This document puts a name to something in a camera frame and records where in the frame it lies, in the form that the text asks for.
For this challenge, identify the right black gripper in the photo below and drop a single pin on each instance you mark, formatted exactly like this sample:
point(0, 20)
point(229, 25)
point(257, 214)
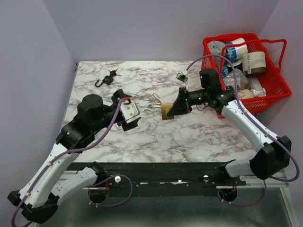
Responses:
point(181, 106)

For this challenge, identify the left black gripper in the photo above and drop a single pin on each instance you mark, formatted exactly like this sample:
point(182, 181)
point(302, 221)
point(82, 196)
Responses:
point(129, 125)

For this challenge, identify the large brass padlock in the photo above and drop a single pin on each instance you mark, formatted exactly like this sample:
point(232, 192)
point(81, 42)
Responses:
point(165, 108)

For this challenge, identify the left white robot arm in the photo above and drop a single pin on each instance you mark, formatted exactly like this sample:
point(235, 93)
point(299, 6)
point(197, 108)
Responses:
point(40, 198)

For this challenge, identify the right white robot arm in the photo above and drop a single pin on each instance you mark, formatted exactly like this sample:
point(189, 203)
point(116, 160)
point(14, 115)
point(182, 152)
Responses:
point(271, 149)

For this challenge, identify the black padlock with keys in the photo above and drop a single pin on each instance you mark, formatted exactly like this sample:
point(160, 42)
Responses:
point(108, 79)

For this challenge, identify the small brass padlock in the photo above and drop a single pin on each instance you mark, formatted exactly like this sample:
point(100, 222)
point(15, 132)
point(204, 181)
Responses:
point(156, 99)

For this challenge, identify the clear plastic bag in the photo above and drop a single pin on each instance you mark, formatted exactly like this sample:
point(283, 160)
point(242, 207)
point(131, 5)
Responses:
point(240, 79)

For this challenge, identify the beige lotion pump bottle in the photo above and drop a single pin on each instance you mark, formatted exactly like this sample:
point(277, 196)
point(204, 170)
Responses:
point(251, 93)

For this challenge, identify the grey crumpled bag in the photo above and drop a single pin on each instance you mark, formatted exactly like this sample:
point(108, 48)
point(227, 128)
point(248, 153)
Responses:
point(215, 48)

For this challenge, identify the white blue paper cup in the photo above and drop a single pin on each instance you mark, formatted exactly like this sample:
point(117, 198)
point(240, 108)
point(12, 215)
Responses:
point(235, 53)

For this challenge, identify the beige tape roll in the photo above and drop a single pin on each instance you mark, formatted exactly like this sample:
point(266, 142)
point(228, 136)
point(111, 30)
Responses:
point(254, 63)

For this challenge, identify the red plastic basket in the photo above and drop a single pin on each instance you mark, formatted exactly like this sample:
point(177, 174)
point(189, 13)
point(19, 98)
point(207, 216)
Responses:
point(272, 80)

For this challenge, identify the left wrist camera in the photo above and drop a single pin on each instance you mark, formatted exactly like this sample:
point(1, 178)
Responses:
point(128, 109)

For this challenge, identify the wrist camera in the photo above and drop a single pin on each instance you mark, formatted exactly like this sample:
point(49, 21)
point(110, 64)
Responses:
point(128, 109)
point(183, 78)

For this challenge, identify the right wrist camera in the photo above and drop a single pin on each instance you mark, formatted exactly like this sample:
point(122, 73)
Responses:
point(183, 78)

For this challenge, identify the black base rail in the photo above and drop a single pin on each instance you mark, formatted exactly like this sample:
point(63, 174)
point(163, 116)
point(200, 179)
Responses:
point(167, 179)

